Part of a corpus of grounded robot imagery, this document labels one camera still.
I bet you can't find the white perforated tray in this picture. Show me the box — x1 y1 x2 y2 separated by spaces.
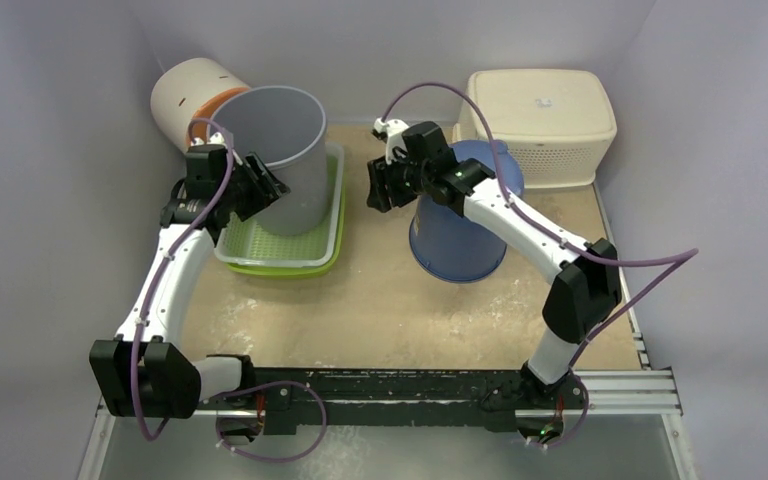
212 140 346 270

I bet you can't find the green plastic tray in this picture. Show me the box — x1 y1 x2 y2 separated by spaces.
224 148 348 279

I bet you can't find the grey plastic bucket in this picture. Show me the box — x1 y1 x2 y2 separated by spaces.
212 86 331 236

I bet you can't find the blue plastic bucket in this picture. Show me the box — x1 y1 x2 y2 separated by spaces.
409 140 525 283

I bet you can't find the cream plastic basket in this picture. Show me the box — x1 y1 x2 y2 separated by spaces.
466 69 617 190

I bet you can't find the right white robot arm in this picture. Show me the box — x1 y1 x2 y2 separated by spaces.
367 119 622 407

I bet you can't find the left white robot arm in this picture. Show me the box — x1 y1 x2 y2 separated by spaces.
89 143 289 419

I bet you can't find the white cylindrical drawer cabinet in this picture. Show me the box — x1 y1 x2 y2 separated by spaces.
150 58 251 152

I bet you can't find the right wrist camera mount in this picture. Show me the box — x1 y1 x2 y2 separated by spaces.
372 117 409 165

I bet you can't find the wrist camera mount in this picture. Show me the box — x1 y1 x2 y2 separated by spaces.
372 117 409 165
204 131 235 161

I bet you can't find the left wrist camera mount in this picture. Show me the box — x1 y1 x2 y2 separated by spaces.
204 131 235 161

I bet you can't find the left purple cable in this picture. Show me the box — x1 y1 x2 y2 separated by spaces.
129 117 236 443

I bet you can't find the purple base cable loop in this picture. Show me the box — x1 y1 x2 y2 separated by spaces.
214 381 330 465

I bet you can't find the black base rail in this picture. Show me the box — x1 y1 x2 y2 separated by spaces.
251 367 587 435

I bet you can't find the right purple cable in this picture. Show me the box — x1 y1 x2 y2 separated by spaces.
380 82 700 399

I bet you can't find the aluminium frame rail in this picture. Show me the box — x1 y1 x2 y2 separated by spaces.
79 334 683 480

